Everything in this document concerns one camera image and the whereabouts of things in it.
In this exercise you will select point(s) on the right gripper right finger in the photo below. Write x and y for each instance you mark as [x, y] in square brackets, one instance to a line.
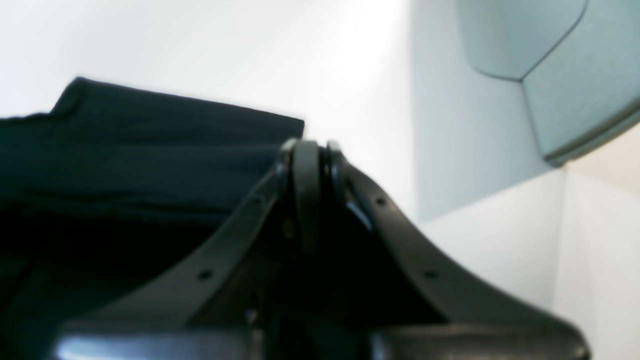
[480, 322]

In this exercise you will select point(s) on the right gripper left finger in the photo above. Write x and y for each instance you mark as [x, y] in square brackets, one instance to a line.
[220, 302]

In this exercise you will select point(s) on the black T-shirt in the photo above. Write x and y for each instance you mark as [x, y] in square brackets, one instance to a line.
[111, 187]

